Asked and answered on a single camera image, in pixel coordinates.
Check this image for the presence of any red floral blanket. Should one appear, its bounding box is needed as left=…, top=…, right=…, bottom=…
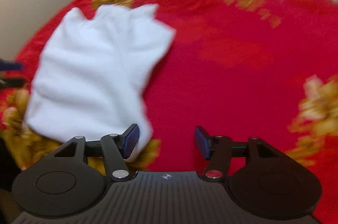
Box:
left=0, top=0, right=338, bottom=224

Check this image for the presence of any white shirt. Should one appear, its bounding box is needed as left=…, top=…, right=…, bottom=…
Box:
left=25, top=4, right=176, bottom=162

